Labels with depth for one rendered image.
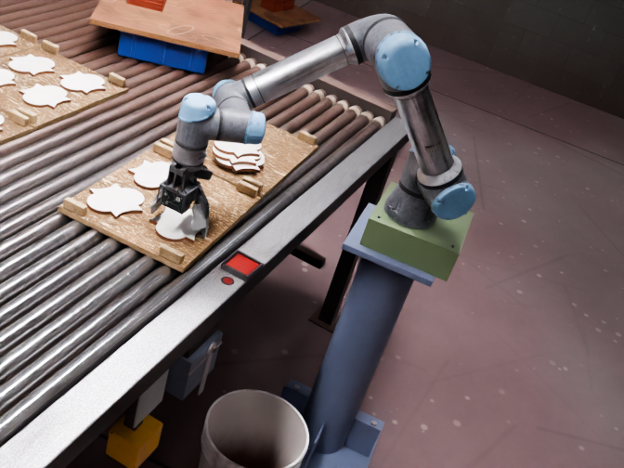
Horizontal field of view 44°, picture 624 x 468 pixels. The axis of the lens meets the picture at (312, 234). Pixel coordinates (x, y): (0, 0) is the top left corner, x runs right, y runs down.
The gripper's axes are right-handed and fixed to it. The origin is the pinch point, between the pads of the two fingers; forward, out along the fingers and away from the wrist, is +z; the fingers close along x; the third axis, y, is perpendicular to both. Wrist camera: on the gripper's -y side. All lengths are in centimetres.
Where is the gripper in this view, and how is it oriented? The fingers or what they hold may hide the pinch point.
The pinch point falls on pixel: (179, 225)
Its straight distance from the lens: 192.3
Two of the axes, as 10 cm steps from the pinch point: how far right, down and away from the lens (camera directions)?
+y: -3.8, 4.4, -8.1
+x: 8.9, 4.2, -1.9
